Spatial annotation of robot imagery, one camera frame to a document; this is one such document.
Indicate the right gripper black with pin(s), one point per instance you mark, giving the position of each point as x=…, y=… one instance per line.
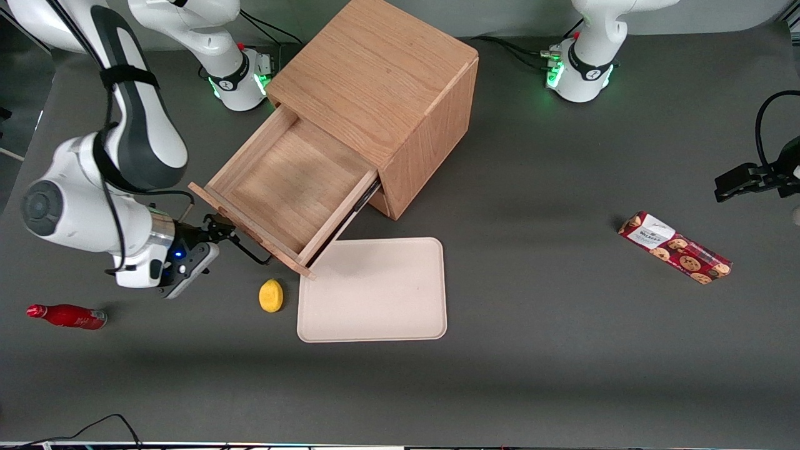
x=186, y=240

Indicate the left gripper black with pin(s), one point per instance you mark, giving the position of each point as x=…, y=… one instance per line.
x=789, y=164

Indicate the wooden drawer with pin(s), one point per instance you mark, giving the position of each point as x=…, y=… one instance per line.
x=287, y=181

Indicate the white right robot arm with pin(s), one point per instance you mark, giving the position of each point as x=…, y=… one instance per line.
x=81, y=212

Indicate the yellow lemon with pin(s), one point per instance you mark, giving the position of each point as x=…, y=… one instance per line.
x=271, y=295

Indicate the red tartan cookie box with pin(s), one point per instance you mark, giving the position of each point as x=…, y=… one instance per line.
x=675, y=247

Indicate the beige rectangular tray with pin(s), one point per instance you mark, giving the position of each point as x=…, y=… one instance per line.
x=375, y=290

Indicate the grey base connector box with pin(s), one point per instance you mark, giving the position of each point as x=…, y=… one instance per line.
x=264, y=64

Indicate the red bottle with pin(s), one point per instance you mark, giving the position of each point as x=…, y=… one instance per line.
x=72, y=317

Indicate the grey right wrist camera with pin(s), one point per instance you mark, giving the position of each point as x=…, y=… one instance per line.
x=194, y=269

